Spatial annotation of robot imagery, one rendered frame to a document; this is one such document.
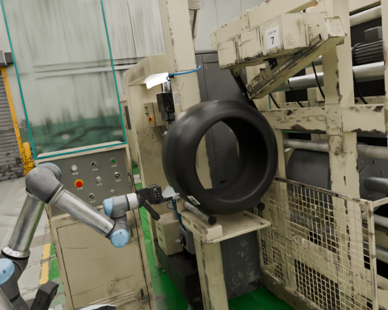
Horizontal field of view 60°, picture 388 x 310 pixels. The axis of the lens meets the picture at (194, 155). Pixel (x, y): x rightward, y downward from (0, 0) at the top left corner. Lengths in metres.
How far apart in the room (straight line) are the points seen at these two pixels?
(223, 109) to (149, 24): 9.97
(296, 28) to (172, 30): 0.71
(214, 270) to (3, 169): 9.20
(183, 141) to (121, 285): 1.23
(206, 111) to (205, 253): 0.94
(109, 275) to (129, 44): 9.39
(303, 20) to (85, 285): 1.94
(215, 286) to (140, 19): 9.96
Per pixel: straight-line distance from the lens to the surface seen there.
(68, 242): 2.25
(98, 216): 1.44
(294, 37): 1.54
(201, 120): 1.53
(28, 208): 1.60
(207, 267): 2.17
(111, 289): 2.41
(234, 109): 1.60
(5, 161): 10.84
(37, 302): 0.80
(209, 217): 1.65
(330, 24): 1.55
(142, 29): 11.36
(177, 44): 1.95
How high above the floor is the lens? 1.48
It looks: 9 degrees down
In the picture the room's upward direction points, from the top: 8 degrees counter-clockwise
